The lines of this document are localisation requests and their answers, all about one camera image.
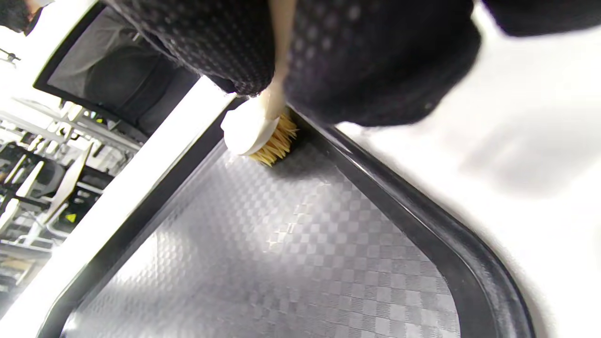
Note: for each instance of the person's right hand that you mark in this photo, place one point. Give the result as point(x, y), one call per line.
point(375, 61)

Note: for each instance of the white desk leg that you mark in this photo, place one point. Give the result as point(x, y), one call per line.
point(70, 180)

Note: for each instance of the black framed monitor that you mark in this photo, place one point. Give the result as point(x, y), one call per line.
point(80, 65)

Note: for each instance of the white pot brush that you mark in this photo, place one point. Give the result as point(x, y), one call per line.
point(244, 131)

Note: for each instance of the black plastic tray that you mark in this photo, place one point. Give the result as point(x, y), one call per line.
point(281, 244)

